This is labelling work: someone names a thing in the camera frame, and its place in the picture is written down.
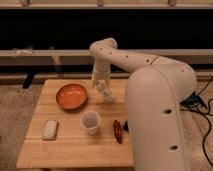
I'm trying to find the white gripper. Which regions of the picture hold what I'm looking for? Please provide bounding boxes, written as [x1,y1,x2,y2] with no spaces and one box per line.
[92,65,110,88]

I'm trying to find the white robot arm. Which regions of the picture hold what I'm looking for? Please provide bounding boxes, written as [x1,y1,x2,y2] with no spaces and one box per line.
[89,38,197,171]

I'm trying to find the orange plate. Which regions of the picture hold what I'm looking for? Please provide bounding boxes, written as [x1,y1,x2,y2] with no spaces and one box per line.
[56,83,87,110]

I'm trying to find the white plastic cup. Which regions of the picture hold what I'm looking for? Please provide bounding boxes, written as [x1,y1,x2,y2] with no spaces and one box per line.
[80,111,101,135]

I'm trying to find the red chip bag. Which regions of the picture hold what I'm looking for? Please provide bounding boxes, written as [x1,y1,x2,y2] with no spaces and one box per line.
[113,120,123,144]

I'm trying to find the black rectangular remote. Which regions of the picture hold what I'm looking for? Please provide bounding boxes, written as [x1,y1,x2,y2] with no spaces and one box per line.
[123,121,129,132]

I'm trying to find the white wrapped snack bar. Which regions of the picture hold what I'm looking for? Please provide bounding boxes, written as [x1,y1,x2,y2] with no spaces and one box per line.
[43,120,58,141]

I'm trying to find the wooden table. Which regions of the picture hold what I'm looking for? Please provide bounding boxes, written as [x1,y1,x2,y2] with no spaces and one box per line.
[17,79,133,169]

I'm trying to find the black cables on floor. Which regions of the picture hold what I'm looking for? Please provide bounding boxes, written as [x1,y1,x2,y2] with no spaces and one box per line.
[179,77,213,168]

